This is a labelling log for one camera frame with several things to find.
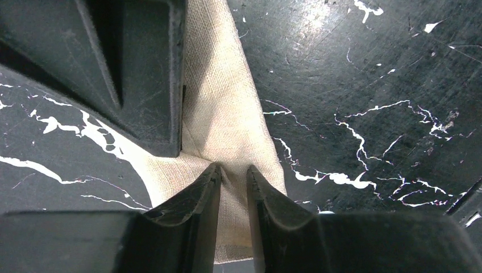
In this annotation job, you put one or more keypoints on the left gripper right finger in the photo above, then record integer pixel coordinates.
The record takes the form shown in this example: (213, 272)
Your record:
(288, 238)

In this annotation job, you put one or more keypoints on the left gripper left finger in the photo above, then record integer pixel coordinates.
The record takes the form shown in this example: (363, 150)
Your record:
(177, 236)

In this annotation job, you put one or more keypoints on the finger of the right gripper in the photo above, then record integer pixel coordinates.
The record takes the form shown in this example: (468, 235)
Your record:
(121, 61)

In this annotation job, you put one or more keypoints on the beige cloth napkin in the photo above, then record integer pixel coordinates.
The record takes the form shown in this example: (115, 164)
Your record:
(222, 123)

